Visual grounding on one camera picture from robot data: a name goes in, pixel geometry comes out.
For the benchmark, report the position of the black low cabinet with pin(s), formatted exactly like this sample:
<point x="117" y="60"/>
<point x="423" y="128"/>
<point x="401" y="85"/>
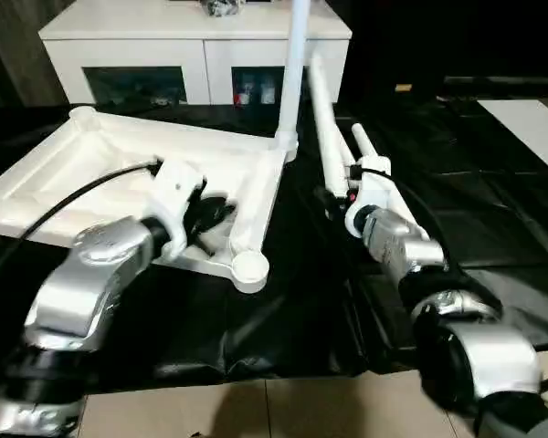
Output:
<point x="461" y="41"/>

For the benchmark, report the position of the bag of black items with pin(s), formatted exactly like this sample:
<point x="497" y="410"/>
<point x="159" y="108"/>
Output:
<point x="221" y="7"/>

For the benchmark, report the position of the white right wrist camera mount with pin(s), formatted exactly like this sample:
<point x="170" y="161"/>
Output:
<point x="370" y="182"/>

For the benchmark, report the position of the white sideboard cabinet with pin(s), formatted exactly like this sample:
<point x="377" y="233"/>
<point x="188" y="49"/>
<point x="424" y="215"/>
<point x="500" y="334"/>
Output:
<point x="164" y="32"/>

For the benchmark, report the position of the white flat board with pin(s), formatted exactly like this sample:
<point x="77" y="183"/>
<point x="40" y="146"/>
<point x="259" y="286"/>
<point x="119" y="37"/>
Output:
<point x="530" y="132"/>

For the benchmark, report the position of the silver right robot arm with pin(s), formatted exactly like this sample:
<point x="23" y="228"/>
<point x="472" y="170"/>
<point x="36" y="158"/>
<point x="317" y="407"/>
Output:
<point x="438" y="283"/>

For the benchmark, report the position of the small yellow label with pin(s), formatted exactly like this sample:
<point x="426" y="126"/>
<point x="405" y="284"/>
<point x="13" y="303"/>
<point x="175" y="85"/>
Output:
<point x="403" y="87"/>

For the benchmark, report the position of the black plastic mat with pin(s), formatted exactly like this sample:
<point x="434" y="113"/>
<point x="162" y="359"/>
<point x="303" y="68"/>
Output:
<point x="461" y="205"/>

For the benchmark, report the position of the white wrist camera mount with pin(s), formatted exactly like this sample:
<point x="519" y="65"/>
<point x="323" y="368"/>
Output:
<point x="175" y="191"/>
<point x="370" y="182"/>

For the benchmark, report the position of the red and white container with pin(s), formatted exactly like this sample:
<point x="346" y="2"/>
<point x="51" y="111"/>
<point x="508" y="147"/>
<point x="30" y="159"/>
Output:
<point x="243" y="96"/>

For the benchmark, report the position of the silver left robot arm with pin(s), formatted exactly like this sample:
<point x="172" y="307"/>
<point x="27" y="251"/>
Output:
<point x="82" y="283"/>

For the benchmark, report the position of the white plastic table top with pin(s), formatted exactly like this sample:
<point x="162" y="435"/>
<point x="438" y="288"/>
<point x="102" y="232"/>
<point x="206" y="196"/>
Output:
<point x="96" y="150"/>

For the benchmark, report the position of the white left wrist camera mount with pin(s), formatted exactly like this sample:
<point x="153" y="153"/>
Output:
<point x="175" y="191"/>

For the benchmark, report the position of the dark grey curtain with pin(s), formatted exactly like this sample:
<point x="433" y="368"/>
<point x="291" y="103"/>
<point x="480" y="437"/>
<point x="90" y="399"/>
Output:
<point x="13" y="50"/>

